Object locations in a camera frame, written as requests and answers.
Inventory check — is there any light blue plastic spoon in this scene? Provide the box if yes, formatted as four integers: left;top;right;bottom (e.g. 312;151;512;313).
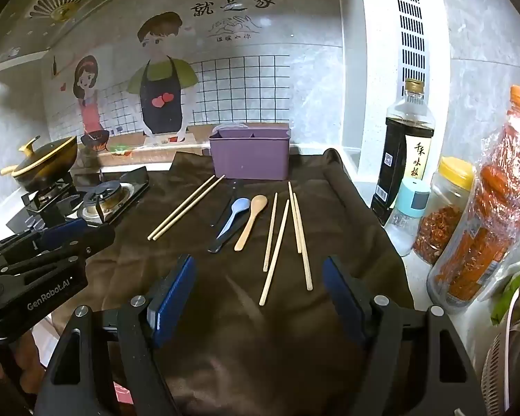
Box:
217;198;251;240

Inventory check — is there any metal strainer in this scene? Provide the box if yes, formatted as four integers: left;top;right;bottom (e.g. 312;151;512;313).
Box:
481;316;520;416

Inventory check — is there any brown cloth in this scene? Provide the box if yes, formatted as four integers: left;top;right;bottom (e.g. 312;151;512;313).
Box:
76;148;417;416

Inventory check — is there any purple plastic utensil holder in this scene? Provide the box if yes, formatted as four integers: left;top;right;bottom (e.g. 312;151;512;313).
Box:
208;123;292;182

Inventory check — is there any orange capped plastic bottle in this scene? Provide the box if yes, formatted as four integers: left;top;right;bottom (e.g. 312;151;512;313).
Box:
427;86;520;315

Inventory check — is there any wooden spoon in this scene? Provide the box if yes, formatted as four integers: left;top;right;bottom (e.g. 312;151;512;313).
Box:
234;195;268;251

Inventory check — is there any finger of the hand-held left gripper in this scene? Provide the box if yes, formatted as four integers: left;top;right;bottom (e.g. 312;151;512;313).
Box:
0;225;116;278
0;218;88;265

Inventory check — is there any green packet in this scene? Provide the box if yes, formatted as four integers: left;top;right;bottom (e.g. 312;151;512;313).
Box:
489;260;520;326

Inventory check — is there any white vented appliance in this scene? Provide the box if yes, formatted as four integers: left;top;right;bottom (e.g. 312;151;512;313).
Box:
333;0;453;183

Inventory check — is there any dark soy sauce bottle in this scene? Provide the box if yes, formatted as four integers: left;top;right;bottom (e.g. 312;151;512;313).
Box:
370;79;436;226

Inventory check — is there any black pot with gold lid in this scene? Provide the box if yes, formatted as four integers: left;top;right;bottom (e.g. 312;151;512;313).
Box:
0;136;79;192

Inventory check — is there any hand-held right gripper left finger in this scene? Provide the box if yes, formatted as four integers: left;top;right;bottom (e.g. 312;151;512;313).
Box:
35;253;198;416

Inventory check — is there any black gas stove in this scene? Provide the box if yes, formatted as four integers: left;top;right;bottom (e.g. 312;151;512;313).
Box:
4;165;151;235

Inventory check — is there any person's left hand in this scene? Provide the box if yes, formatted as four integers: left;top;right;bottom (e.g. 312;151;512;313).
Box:
0;331;40;399

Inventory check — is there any cartoon wall poster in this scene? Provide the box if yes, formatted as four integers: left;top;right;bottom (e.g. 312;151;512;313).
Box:
41;0;343;157

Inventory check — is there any black plastic spoon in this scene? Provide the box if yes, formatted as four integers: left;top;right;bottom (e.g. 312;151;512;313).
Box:
207;214;251;254
210;180;244;227

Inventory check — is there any chili flake jar yellow lid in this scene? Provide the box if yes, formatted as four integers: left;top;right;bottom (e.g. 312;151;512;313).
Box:
411;156;475;266

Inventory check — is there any small shaker with teal cap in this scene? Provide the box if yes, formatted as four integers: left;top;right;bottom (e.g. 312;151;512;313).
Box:
383;179;431;257

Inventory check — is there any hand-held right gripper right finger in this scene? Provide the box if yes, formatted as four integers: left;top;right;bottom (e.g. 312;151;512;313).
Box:
322;255;488;416

